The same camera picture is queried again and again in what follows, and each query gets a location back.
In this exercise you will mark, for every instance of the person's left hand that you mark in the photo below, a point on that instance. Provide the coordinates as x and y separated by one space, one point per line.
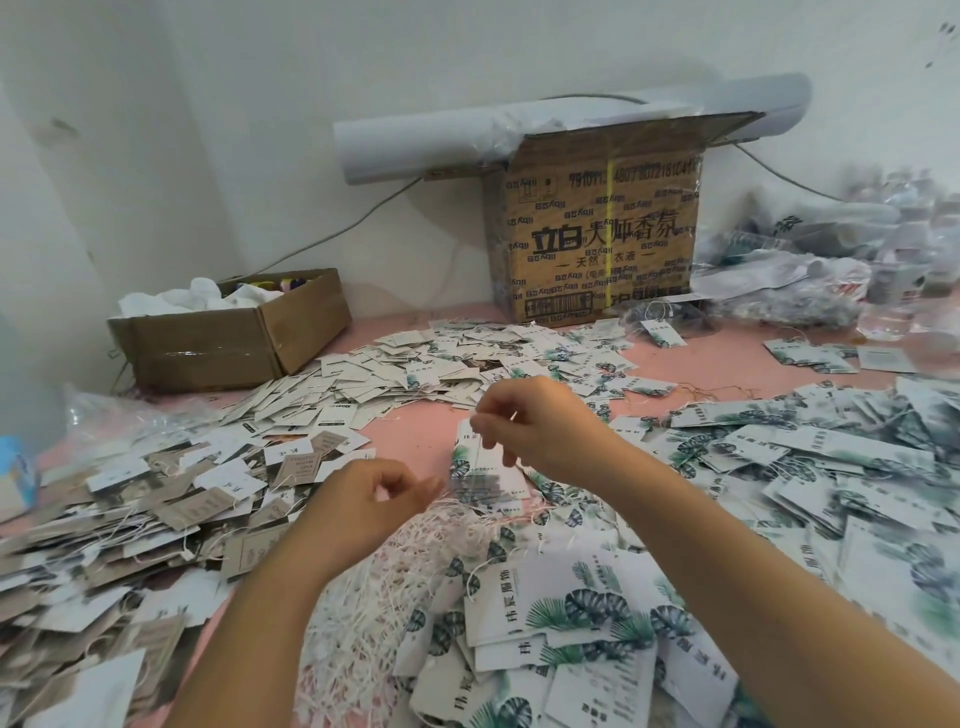
357 518

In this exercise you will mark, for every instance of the person's right hand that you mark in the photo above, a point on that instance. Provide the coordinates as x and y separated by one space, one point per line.
548 428

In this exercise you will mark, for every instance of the heap of small tags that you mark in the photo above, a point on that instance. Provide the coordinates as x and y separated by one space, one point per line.
428 360

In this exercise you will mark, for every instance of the pile of brown white tags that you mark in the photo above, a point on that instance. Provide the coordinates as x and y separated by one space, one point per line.
135 548

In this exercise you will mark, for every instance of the pile of green leaf tags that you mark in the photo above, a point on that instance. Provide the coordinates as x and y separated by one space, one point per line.
818 518

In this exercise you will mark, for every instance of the person's right forearm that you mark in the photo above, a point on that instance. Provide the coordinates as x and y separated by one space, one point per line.
795 600

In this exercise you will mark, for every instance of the person's left forearm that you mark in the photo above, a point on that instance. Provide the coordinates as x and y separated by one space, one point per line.
240 660

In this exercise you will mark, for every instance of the large printed cardboard box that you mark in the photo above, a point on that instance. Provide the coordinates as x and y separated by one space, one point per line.
600 225

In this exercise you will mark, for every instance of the small open cardboard box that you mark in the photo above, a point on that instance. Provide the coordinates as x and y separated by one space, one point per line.
228 330

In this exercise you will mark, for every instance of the clear plastic bag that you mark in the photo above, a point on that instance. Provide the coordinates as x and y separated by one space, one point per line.
113 417

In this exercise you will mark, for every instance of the white crumpled material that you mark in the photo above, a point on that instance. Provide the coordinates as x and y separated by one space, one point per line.
198 296

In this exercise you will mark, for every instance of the white roll in plastic wrap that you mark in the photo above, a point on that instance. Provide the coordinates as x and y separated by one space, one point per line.
435 135

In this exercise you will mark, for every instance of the heap of clear plastic bags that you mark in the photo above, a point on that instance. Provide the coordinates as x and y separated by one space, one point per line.
848 270

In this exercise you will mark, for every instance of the blue tissue pack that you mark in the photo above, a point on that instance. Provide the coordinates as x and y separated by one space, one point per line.
15 477

